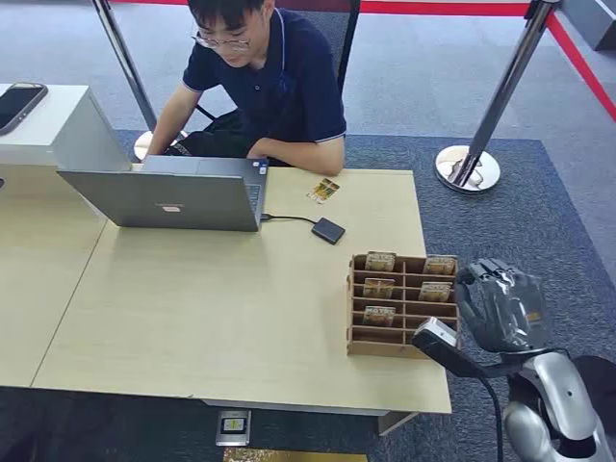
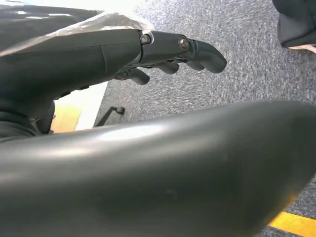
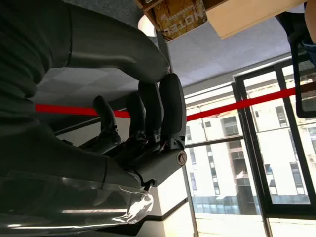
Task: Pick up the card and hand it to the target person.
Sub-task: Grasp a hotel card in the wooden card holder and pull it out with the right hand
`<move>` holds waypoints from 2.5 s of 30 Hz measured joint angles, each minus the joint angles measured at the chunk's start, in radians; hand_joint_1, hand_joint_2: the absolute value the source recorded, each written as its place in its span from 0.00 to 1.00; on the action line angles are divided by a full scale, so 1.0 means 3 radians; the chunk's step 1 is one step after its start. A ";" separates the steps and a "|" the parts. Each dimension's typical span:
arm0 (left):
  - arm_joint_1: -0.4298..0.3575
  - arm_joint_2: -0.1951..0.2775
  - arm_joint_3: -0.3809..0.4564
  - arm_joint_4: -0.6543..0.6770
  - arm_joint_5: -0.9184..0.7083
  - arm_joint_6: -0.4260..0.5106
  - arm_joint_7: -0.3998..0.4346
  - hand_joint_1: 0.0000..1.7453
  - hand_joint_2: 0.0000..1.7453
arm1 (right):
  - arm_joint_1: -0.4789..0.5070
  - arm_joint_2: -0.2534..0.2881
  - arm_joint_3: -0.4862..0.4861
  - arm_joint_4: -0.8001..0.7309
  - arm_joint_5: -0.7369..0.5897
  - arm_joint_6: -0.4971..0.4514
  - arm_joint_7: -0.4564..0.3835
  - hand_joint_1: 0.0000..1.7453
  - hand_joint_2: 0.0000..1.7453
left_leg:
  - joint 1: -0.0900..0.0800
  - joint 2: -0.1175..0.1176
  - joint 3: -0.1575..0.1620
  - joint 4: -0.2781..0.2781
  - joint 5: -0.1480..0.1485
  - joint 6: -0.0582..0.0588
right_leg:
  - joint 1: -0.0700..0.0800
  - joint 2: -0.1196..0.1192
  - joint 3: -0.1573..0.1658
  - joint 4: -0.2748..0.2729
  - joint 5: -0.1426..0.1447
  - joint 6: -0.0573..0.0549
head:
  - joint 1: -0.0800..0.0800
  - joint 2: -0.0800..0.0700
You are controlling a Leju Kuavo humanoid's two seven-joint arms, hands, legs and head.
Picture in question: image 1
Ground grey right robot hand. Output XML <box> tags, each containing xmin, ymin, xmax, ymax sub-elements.
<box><xmin>454</xmin><ymin>258</ymin><xmax>550</xmax><ymax>355</ymax></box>

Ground wooden card rack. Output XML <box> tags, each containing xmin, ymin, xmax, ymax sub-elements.
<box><xmin>345</xmin><ymin>252</ymin><xmax>460</xmax><ymax>360</ymax></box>

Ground person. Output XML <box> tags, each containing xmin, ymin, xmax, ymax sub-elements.
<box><xmin>145</xmin><ymin>0</ymin><xmax>347</xmax><ymax>178</ymax></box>

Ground black round object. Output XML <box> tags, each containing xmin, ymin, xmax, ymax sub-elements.
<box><xmin>572</xmin><ymin>354</ymin><xmax>616</xmax><ymax>441</ymax></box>

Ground black external drive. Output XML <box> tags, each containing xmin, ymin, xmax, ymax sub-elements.
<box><xmin>311</xmin><ymin>217</ymin><xmax>347</xmax><ymax>246</ymax></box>

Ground red barrier belt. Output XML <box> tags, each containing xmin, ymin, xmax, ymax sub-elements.
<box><xmin>545</xmin><ymin>11</ymin><xmax>616</xmax><ymax>123</ymax></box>
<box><xmin>110</xmin><ymin>0</ymin><xmax>530</xmax><ymax>18</ymax></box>

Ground grey platform block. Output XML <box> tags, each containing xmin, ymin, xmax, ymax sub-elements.
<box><xmin>560</xmin><ymin>0</ymin><xmax>616</xmax><ymax>52</ymax></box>

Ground yellow patterned board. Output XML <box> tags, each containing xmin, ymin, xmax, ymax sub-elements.
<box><xmin>222</xmin><ymin>448</ymin><xmax>369</xmax><ymax>462</ymax></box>

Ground metal floor socket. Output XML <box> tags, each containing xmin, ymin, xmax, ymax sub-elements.
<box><xmin>215</xmin><ymin>409</ymin><xmax>252</xmax><ymax>448</ymax></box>

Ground eyeglasses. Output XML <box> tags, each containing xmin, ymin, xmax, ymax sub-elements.
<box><xmin>192</xmin><ymin>28</ymin><xmax>251</xmax><ymax>52</ymax></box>

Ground grey laptop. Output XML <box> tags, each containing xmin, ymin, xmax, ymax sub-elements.
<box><xmin>57</xmin><ymin>155</ymin><xmax>270</xmax><ymax>233</ymax></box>

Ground white box cabinet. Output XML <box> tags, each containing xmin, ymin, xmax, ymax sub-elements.
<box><xmin>0</xmin><ymin>83</ymin><xmax>133</xmax><ymax>173</ymax></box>

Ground black smartphone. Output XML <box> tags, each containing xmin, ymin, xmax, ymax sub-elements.
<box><xmin>0</xmin><ymin>82</ymin><xmax>49</xmax><ymax>137</ymax></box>

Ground pale wrist camera, black mount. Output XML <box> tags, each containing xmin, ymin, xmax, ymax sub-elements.
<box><xmin>411</xmin><ymin>317</ymin><xmax>511</xmax><ymax>381</ymax></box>

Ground black camera cable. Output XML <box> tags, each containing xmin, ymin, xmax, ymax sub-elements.
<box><xmin>479</xmin><ymin>372</ymin><xmax>506</xmax><ymax>462</ymax></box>

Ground chrome stanchion post with base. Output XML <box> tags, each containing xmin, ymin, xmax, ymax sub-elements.
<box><xmin>91</xmin><ymin>0</ymin><xmax>189</xmax><ymax>163</ymax></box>
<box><xmin>434</xmin><ymin>0</ymin><xmax>562</xmax><ymax>194</ymax></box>

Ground thin black drive cable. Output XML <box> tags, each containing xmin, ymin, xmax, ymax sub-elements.
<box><xmin>260</xmin><ymin>213</ymin><xmax>319</xmax><ymax>225</ymax></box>

